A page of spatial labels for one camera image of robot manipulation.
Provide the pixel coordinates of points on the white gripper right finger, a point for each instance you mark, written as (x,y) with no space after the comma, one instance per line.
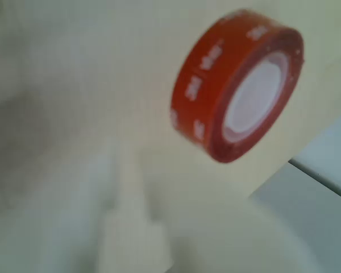
(238,244)

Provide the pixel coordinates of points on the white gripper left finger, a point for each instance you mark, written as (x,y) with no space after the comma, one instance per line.
(136,241)

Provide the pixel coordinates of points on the small red tape roll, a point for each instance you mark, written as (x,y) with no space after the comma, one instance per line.
(199,85)

